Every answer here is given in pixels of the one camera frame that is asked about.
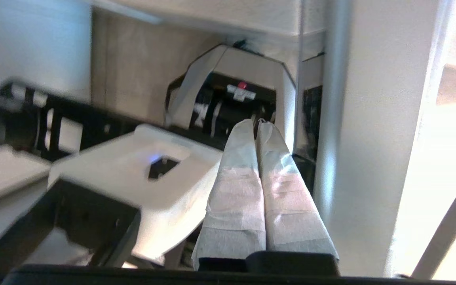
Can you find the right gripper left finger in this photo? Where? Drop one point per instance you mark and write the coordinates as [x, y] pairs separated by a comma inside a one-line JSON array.
[[236, 198]]

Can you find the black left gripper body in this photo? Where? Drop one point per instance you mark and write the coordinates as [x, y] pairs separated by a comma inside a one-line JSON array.
[[81, 213]]

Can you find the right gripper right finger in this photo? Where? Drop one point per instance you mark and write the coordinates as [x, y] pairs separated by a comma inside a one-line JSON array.
[[291, 198]]

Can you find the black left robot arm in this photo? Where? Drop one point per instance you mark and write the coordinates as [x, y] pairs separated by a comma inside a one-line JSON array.
[[85, 118]]

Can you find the beige cabinet front panel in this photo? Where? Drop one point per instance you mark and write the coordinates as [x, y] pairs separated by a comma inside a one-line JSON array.
[[378, 138]]

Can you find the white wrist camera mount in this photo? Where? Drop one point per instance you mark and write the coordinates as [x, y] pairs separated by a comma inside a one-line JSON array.
[[133, 186]]

